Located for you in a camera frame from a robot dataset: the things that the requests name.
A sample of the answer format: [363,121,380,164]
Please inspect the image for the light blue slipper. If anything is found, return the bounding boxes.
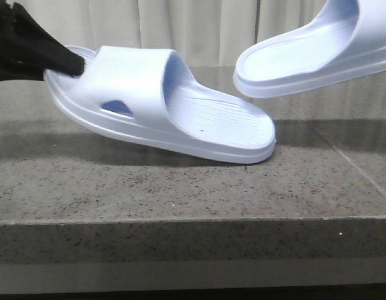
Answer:
[233,1,386,98]
[44,46,276,164]

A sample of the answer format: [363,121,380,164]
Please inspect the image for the beige pleated curtain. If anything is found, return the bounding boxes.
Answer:
[0,1,322,66]

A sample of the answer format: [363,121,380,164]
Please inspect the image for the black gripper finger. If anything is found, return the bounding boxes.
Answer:
[0,2,84,76]
[0,33,52,81]

